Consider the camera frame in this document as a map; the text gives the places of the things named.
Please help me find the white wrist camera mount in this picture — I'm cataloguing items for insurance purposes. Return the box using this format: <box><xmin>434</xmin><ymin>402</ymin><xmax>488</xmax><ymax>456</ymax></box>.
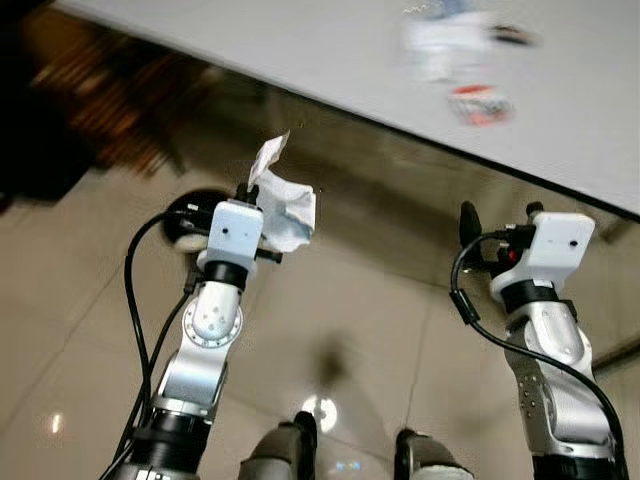
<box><xmin>489</xmin><ymin>210</ymin><xmax>597</xmax><ymax>297</ymax></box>
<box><xmin>196</xmin><ymin>200</ymin><xmax>267</xmax><ymax>277</ymax></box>

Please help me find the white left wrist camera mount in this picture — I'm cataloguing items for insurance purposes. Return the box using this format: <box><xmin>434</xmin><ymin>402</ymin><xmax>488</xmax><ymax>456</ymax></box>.
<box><xmin>196</xmin><ymin>200</ymin><xmax>267</xmax><ymax>277</ymax></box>

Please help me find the brown wooden furniture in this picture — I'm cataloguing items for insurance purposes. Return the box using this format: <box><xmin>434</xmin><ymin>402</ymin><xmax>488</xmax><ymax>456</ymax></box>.
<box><xmin>20</xmin><ymin>8</ymin><xmax>263</xmax><ymax>179</ymax></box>

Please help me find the white paper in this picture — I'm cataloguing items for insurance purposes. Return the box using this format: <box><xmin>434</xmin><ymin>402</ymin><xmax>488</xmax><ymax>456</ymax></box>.
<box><xmin>248</xmin><ymin>130</ymin><xmax>318</xmax><ymax>253</ymax></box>

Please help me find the grey metal table base bar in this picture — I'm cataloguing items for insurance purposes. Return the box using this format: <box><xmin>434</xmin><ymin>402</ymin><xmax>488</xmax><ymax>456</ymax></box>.
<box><xmin>594</xmin><ymin>338</ymin><xmax>640</xmax><ymax>373</ymax></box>

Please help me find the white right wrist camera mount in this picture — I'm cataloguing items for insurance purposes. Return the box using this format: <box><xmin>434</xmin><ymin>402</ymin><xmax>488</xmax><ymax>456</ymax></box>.
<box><xmin>489</xmin><ymin>210</ymin><xmax>597</xmax><ymax>297</ymax></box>

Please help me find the grey left robot leg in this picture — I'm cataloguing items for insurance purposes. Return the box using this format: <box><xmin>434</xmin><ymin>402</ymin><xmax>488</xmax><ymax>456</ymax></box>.
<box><xmin>238</xmin><ymin>410</ymin><xmax>320</xmax><ymax>480</ymax></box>

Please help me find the black furniture piece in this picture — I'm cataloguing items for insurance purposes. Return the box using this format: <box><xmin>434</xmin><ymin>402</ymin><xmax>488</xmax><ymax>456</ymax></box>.
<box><xmin>0</xmin><ymin>0</ymin><xmax>93</xmax><ymax>213</ymax></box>

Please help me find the grey robot leg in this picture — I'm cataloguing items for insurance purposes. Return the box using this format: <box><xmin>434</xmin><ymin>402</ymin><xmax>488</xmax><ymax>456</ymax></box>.
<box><xmin>238</xmin><ymin>410</ymin><xmax>320</xmax><ymax>480</ymax></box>
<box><xmin>392</xmin><ymin>428</ymin><xmax>477</xmax><ymax>480</ymax></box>

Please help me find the small black item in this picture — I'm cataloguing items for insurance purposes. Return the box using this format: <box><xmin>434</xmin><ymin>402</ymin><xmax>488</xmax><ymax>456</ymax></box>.
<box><xmin>490</xmin><ymin>25</ymin><xmax>542</xmax><ymax>49</ymax></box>

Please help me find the white yellow trash piece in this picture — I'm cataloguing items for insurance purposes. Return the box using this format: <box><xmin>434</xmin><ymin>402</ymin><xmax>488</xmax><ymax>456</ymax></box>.
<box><xmin>176</xmin><ymin>222</ymin><xmax>209</xmax><ymax>252</ymax></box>

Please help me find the grey right robot leg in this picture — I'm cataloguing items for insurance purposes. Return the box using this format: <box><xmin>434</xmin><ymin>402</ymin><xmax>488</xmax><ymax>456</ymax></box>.
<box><xmin>392</xmin><ymin>428</ymin><xmax>477</xmax><ymax>480</ymax></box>

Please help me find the red white snack packet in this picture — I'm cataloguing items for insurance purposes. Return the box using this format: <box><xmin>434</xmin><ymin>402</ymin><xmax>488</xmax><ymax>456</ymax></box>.
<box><xmin>446</xmin><ymin>84</ymin><xmax>515</xmax><ymax>127</ymax></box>

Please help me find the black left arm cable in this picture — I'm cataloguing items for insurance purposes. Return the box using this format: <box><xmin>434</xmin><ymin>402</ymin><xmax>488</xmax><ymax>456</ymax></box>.
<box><xmin>100</xmin><ymin>208</ymin><xmax>203</xmax><ymax>480</ymax></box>

